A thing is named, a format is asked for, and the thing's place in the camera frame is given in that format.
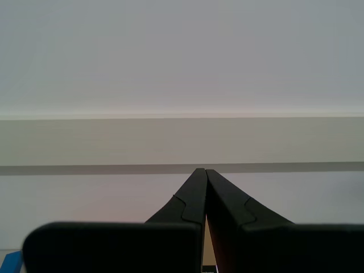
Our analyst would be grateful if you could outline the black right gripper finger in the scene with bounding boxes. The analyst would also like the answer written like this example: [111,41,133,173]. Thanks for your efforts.
[205,169,364,273]
[22,168,208,273]

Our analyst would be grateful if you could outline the blue block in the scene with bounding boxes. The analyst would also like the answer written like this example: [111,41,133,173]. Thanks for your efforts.
[0,251,24,273]

